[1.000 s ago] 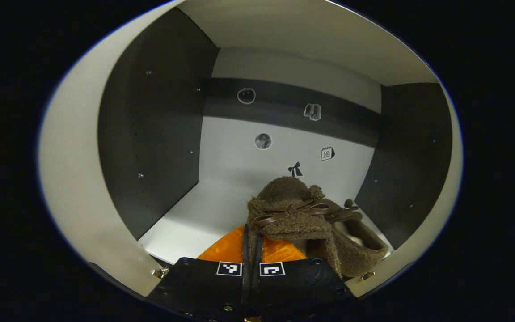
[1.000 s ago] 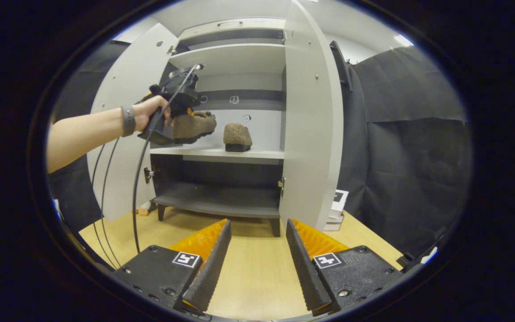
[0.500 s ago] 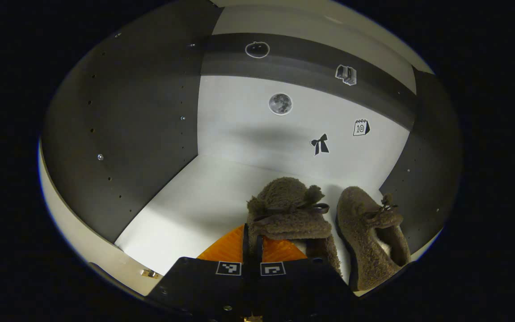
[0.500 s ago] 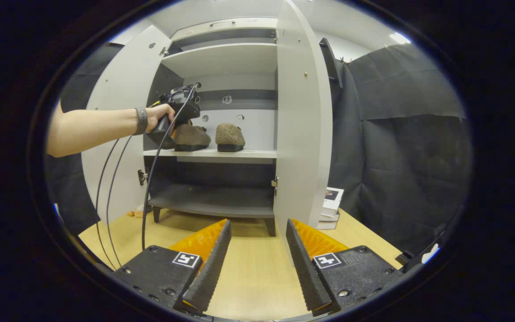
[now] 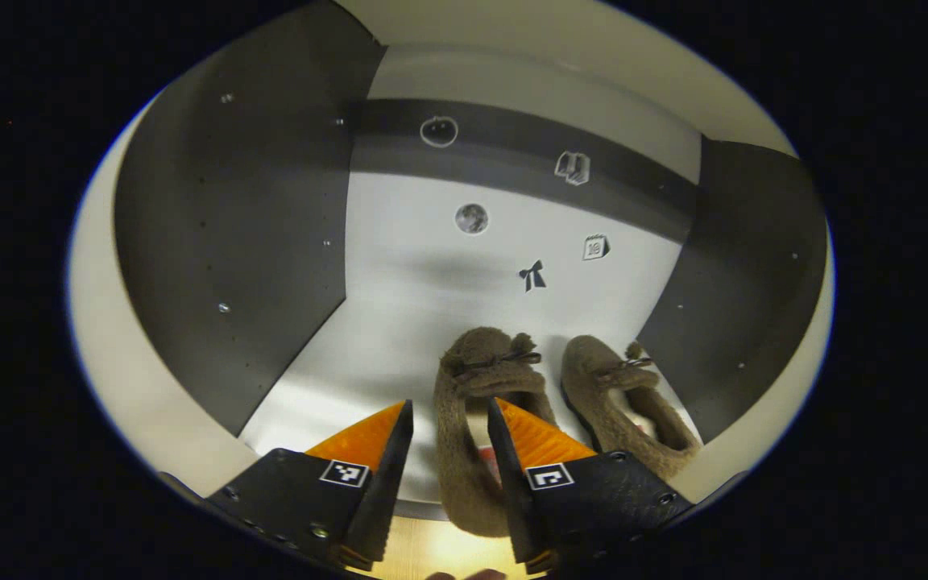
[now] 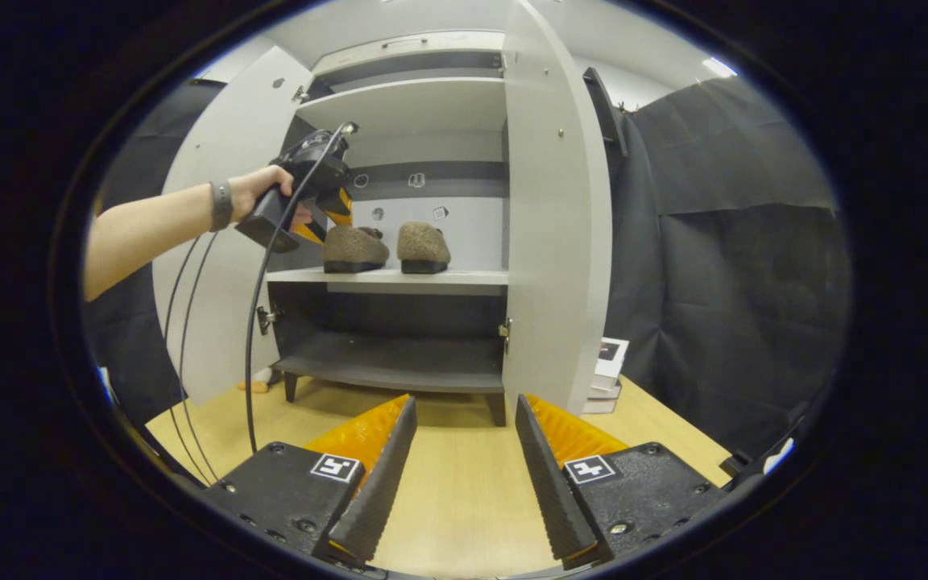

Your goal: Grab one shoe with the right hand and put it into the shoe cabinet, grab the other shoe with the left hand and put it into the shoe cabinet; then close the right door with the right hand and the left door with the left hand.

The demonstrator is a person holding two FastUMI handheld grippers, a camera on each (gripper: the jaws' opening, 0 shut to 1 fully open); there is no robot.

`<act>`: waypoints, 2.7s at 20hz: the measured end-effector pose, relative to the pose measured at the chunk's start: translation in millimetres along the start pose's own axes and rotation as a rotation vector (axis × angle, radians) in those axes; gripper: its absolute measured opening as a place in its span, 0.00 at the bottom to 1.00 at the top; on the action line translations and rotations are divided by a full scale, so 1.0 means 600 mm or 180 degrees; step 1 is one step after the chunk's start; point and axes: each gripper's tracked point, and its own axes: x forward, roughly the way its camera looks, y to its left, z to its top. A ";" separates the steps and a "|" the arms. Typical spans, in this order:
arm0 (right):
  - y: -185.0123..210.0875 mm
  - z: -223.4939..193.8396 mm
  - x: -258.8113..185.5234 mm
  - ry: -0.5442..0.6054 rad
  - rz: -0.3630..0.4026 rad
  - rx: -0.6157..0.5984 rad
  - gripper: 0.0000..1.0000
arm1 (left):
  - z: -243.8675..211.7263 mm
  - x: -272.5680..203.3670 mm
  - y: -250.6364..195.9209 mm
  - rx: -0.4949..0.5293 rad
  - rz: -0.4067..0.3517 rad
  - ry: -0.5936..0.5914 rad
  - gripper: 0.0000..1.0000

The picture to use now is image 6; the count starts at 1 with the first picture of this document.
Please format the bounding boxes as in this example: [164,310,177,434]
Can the black door handle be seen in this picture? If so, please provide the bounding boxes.
[582,67,628,158]

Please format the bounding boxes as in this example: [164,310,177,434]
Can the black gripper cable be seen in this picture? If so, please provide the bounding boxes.
[179,232,222,486]
[163,234,209,486]
[243,121,358,454]

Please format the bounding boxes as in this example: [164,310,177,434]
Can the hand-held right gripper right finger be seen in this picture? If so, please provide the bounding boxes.
[515,393,735,569]

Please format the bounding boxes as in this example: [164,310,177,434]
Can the white shoe cabinet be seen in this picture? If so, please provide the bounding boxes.
[259,31,513,428]

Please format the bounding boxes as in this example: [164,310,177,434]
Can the grey wristband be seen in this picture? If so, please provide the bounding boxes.
[208,180,234,233]

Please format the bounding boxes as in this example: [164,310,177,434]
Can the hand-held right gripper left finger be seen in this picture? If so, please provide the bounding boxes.
[202,394,418,563]

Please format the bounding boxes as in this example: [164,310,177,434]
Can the white book picture cover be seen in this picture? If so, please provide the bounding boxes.
[591,337,631,392]

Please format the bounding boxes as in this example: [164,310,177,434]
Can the white shoe cabinet door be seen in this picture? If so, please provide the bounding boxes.
[500,0,614,418]
[151,46,316,406]

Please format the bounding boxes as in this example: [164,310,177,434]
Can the black backdrop cloth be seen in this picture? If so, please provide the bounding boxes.
[81,79,227,424]
[605,77,853,464]

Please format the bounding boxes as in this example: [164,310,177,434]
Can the brown fuzzy shoe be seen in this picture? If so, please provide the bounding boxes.
[396,222,452,275]
[321,225,391,274]

